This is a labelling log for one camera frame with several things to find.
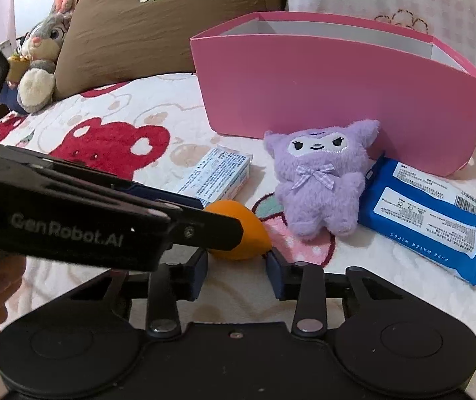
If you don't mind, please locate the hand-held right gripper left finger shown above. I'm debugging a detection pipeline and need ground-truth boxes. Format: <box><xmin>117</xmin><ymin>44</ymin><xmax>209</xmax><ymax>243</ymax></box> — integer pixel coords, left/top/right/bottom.
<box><xmin>61</xmin><ymin>249</ymin><xmax>210</xmax><ymax>338</ymax></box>

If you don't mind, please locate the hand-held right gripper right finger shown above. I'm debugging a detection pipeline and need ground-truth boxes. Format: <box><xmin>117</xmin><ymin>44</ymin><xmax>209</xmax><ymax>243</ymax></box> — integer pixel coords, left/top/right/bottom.
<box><xmin>265</xmin><ymin>248</ymin><xmax>407</xmax><ymax>337</ymax></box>

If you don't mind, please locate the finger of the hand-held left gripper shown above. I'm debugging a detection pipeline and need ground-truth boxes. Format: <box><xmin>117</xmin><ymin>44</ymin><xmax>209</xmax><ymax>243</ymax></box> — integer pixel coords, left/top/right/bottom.
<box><xmin>155</xmin><ymin>206</ymin><xmax>244</xmax><ymax>255</ymax></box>
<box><xmin>5</xmin><ymin>145</ymin><xmax>206</xmax><ymax>213</ymax></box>

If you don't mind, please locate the orange egg-shaped sponge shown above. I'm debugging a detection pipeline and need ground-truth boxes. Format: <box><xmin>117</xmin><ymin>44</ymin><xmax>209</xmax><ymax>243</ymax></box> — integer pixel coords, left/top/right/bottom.
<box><xmin>205</xmin><ymin>200</ymin><xmax>272</xmax><ymax>261</ymax></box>

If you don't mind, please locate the small white carton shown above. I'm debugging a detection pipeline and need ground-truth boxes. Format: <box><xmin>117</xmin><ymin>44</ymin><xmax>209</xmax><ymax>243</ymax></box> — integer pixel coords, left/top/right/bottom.
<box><xmin>175</xmin><ymin>145</ymin><xmax>252</xmax><ymax>207</ymax></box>

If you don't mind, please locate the purple plush toy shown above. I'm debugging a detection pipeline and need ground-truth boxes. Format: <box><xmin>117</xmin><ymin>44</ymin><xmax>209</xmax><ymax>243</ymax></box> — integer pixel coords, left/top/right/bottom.
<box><xmin>263</xmin><ymin>119</ymin><xmax>382</xmax><ymax>240</ymax></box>

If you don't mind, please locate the blue wet wipes pack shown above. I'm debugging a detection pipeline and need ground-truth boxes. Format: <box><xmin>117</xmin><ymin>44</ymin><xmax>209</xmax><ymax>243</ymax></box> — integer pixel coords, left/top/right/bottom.
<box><xmin>356</xmin><ymin>152</ymin><xmax>476</xmax><ymax>286</ymax></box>

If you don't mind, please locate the pink cardboard box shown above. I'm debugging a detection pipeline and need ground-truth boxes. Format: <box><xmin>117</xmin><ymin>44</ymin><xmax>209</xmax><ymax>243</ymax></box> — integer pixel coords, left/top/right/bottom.
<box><xmin>190</xmin><ymin>12</ymin><xmax>476</xmax><ymax>178</ymax></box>

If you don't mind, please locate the brown pillow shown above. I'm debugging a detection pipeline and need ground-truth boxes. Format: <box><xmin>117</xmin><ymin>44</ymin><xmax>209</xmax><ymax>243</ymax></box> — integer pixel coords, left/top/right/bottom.
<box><xmin>52</xmin><ymin>0</ymin><xmax>288</xmax><ymax>96</ymax></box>

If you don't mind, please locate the grey bunny plush toy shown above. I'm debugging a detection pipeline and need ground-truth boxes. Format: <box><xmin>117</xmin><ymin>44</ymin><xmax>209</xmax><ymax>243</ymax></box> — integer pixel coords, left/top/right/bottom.
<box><xmin>7</xmin><ymin>0</ymin><xmax>84</xmax><ymax>113</ymax></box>

